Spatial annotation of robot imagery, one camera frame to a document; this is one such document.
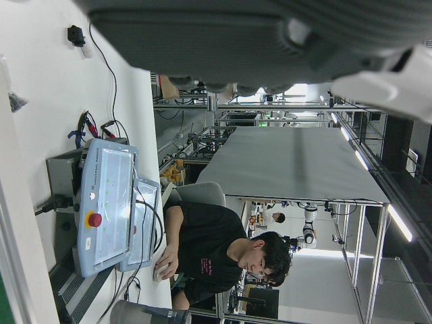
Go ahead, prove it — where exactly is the left robot dexterous hand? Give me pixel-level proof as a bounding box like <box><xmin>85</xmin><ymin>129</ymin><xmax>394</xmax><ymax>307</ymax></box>
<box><xmin>72</xmin><ymin>0</ymin><xmax>432</xmax><ymax>124</ymax></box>

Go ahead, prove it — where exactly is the grey metal control box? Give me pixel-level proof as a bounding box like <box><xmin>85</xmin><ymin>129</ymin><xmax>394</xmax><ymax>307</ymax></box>
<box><xmin>45</xmin><ymin>148</ymin><xmax>90</xmax><ymax>267</ymax></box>

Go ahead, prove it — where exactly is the brown cardboard carton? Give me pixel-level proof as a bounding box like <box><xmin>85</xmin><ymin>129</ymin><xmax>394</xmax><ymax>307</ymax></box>
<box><xmin>158</xmin><ymin>76</ymin><xmax>180</xmax><ymax>99</ymax></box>

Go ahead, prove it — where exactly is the grey backdrop sheet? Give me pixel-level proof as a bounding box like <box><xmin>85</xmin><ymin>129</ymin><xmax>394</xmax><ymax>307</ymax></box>
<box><xmin>195</xmin><ymin>126</ymin><xmax>389</xmax><ymax>205</ymax></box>

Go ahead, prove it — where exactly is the yellow parts stack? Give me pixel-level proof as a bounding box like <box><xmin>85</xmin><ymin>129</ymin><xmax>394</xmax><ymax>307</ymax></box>
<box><xmin>161</xmin><ymin>160</ymin><xmax>186</xmax><ymax>185</ymax></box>

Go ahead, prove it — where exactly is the red black alligator clip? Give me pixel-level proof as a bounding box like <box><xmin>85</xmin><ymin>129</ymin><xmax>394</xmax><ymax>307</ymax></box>
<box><xmin>78</xmin><ymin>110</ymin><xmax>99</xmax><ymax>138</ymax></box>
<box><xmin>100</xmin><ymin>120</ymin><xmax>129</xmax><ymax>139</ymax></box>

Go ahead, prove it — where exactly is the black plug adapter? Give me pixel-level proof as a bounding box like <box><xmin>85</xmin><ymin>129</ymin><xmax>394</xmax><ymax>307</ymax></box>
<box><xmin>66</xmin><ymin>24</ymin><xmax>95</xmax><ymax>59</ymax></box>

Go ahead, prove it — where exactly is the grey office chair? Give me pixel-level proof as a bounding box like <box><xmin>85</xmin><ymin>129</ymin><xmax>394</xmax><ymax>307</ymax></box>
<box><xmin>163</xmin><ymin>181</ymin><xmax>226</xmax><ymax>209</ymax></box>

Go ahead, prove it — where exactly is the person in white shirt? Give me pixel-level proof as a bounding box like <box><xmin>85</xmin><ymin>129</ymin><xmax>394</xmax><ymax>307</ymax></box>
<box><xmin>261</xmin><ymin>209</ymin><xmax>286</xmax><ymax>225</ymax></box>

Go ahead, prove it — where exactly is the blue grey teach pendant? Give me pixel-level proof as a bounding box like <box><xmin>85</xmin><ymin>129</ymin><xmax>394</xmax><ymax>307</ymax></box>
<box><xmin>76</xmin><ymin>138</ymin><xmax>140</xmax><ymax>278</ymax></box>
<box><xmin>119</xmin><ymin>177</ymin><xmax>162</xmax><ymax>273</ymax></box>

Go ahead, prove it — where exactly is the person in black shirt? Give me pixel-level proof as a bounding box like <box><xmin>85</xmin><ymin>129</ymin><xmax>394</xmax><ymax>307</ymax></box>
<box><xmin>153</xmin><ymin>200</ymin><xmax>293</xmax><ymax>311</ymax></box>

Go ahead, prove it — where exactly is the small screw bag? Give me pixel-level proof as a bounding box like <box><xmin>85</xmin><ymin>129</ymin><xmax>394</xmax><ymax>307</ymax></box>
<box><xmin>8</xmin><ymin>91</ymin><xmax>29</xmax><ymax>114</ymax></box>

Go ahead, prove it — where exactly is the seated person with black hair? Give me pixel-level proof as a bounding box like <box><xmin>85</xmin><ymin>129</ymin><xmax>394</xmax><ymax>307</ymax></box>
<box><xmin>266</xmin><ymin>272</ymin><xmax>288</xmax><ymax>288</ymax></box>

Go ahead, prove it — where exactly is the black background monitor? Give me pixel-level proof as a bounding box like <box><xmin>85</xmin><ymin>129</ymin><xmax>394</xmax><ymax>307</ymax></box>
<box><xmin>246</xmin><ymin>286</ymin><xmax>280</xmax><ymax>320</ymax></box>

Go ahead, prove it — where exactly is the grey water bottle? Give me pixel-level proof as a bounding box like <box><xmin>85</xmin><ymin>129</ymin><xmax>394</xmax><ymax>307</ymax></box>
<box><xmin>109</xmin><ymin>299</ymin><xmax>192</xmax><ymax>324</ymax></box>

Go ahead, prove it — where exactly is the ribbed grey heatsink unit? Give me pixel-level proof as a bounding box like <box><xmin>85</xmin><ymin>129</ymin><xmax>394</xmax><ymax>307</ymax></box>
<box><xmin>49</xmin><ymin>261</ymin><xmax>117</xmax><ymax>324</ymax></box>

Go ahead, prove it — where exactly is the thin black adapter cable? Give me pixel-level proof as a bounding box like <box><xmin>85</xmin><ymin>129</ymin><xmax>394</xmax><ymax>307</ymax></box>
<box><xmin>88</xmin><ymin>25</ymin><xmax>131</xmax><ymax>144</ymax></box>

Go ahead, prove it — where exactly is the thick black pendant cable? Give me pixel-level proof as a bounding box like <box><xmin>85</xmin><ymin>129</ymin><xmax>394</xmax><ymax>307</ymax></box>
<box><xmin>133</xmin><ymin>197</ymin><xmax>165</xmax><ymax>261</ymax></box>

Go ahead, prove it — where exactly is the black power cable plug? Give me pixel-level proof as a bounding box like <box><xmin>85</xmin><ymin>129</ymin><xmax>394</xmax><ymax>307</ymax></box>
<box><xmin>33</xmin><ymin>193</ymin><xmax>74</xmax><ymax>217</ymax></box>

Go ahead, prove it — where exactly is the aluminium frame rack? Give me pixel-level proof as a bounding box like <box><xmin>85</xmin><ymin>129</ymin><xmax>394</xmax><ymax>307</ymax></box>
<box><xmin>215</xmin><ymin>197</ymin><xmax>392</xmax><ymax>324</ymax></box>

